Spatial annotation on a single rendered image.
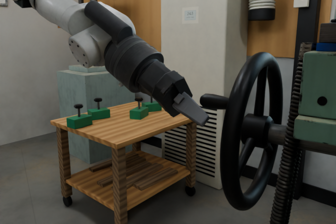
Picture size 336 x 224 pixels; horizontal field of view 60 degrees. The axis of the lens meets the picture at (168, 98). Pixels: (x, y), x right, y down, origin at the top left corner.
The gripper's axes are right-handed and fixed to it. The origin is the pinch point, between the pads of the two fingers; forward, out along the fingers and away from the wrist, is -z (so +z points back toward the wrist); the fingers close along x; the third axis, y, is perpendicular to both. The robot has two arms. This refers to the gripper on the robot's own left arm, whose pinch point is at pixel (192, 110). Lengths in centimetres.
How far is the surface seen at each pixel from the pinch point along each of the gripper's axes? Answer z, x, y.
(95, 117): 68, -97, -27
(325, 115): -16.0, 4.0, 10.7
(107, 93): 108, -156, -16
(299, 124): -14.1, 4.3, 7.5
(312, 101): -13.5, 4.3, 11.2
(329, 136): -17.9, 4.9, 8.4
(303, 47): -7.6, 3.1, 18.1
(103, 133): 50, -81, -27
